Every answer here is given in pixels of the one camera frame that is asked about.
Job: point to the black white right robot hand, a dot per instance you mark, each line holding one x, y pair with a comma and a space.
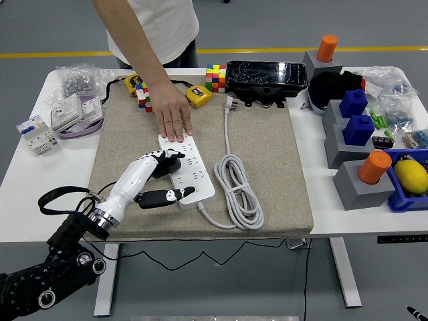
419, 314

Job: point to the person's right hand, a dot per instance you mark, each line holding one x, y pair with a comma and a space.
172, 110

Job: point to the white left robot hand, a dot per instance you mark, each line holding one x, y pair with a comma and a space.
133, 180

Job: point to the black plug adapter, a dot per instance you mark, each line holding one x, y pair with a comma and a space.
167, 169

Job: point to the white power strip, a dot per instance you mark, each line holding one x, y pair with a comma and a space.
200, 180

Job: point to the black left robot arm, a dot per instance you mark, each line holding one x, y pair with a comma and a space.
50, 281

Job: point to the person's right forearm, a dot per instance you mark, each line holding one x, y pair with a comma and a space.
133, 40

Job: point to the yellow tape measure white label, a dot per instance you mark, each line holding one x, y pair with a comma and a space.
198, 97

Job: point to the white-framed puzzle cube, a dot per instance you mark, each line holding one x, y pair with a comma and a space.
142, 97

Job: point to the yellow tape measure black label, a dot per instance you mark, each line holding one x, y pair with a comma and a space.
132, 82

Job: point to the stickerless puzzle cube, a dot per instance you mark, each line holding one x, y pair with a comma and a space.
215, 78

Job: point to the purple ribbon roll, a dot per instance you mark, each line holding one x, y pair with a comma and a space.
80, 133

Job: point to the black table control panel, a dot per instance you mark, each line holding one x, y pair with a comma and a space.
401, 239

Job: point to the person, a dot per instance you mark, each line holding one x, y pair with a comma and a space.
167, 30

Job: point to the white table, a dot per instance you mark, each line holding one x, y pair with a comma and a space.
346, 274

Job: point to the clear bag of metal nuts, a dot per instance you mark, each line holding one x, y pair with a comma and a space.
75, 83

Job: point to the white blue circuit breaker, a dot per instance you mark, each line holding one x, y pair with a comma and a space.
35, 132

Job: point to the grey-brown mat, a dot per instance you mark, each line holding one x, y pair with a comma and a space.
267, 167

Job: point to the blue plastic bin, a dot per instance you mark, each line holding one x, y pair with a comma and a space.
401, 200

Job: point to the small metal screw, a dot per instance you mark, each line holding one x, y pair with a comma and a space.
303, 106

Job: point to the grey block with round hole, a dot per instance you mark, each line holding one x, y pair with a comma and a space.
357, 195
312, 65

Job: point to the yellow lemon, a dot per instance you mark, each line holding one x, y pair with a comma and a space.
411, 175

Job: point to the white blue bowl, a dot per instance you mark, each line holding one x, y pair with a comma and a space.
314, 107

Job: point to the orange cylinder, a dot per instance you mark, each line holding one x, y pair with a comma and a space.
327, 48
374, 165

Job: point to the small black white object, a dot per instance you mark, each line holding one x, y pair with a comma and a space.
404, 157

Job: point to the black cloth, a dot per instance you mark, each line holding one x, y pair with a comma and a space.
329, 87

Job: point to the grey block with square hole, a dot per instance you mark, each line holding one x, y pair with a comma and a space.
337, 150
331, 115

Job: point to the black terminal block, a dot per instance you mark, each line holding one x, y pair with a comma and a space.
382, 142

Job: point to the clear bag of clips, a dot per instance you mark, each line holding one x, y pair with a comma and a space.
416, 138

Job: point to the blue stepped block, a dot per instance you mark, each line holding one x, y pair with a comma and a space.
357, 132
352, 103

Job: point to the green plastic pegs pile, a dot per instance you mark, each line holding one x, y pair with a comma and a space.
378, 121

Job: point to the clear bag of blue parts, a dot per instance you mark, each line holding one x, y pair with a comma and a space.
399, 117

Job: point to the clear bag of small parts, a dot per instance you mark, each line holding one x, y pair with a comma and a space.
384, 82

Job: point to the white wall socket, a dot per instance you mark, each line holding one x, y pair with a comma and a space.
91, 108
65, 112

